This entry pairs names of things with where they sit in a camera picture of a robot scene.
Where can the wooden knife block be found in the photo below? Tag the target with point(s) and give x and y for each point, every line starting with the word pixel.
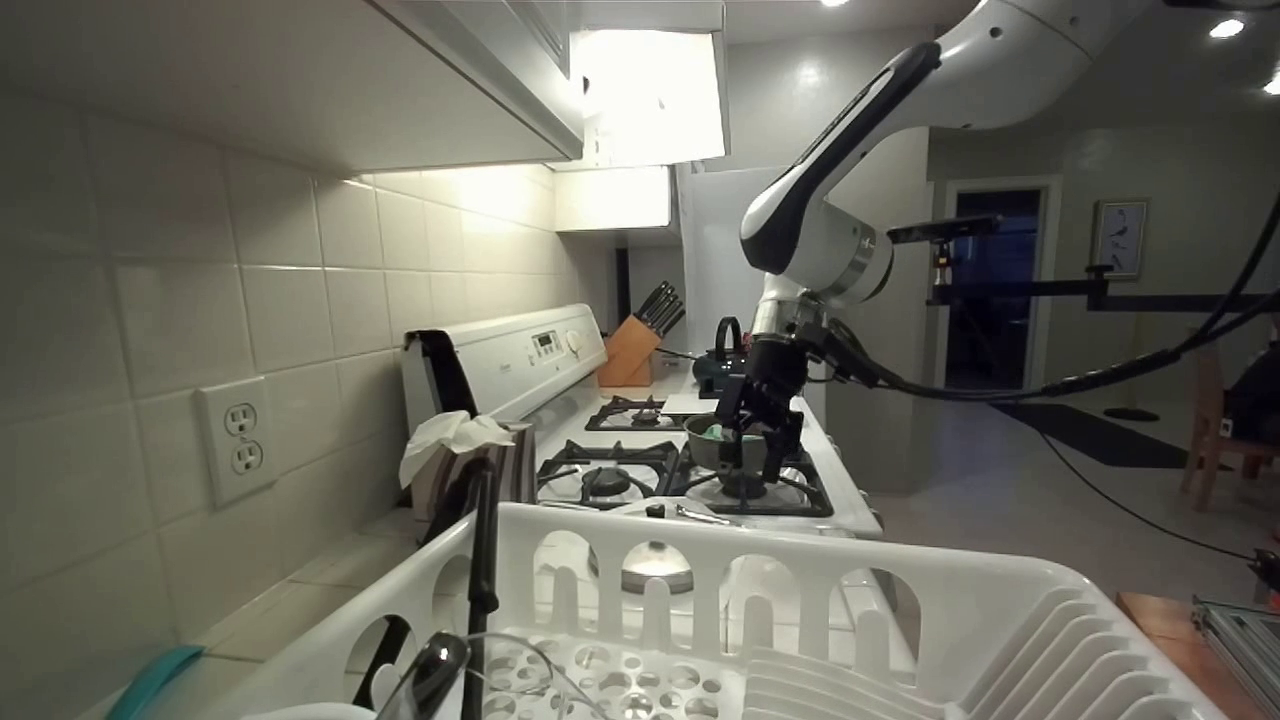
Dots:
pixel 627 356

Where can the glass lid black knob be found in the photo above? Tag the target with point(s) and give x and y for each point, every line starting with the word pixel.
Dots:
pixel 441 667

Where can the white upper cabinet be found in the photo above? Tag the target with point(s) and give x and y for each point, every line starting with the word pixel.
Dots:
pixel 265 83
pixel 644 93

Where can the white gas stove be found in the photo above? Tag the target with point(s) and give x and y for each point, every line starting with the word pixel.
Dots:
pixel 512 353

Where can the framed wall picture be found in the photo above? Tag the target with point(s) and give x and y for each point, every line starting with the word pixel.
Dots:
pixel 1121 236

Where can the white refrigerator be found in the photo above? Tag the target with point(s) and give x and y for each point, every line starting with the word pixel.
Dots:
pixel 707 240

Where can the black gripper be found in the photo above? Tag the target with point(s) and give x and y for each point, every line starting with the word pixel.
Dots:
pixel 769 381

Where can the white wall outlet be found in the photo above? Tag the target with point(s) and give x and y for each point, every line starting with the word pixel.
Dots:
pixel 241 440

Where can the round metal pot lid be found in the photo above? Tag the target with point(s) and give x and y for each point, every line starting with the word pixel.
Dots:
pixel 656 567

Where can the white cutting board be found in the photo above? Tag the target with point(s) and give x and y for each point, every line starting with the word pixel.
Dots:
pixel 681 406

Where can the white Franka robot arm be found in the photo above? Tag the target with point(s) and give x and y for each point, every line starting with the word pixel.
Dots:
pixel 974 64

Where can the round ceiling light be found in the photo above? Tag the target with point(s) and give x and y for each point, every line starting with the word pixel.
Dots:
pixel 1227 25
pixel 832 1

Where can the metal base plate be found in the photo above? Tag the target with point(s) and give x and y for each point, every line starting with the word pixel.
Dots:
pixel 1245 632

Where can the wooden chair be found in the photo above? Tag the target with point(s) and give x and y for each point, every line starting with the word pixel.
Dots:
pixel 1207 440

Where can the dark floor mat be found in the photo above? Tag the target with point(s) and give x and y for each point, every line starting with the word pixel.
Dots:
pixel 1107 436

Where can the white door frame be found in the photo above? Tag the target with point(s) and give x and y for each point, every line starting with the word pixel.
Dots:
pixel 1048 293

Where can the black camera boom stand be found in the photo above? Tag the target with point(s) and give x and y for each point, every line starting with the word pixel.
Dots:
pixel 1174 301

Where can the white plastic dish rack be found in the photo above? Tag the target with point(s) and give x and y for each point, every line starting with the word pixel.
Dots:
pixel 800 600

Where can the wooden platform board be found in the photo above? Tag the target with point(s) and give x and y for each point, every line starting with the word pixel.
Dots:
pixel 1174 653

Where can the black long utensil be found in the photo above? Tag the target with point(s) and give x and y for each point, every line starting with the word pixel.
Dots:
pixel 482 573

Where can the white crumpled cloth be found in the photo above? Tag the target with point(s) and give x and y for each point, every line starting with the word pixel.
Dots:
pixel 446 436

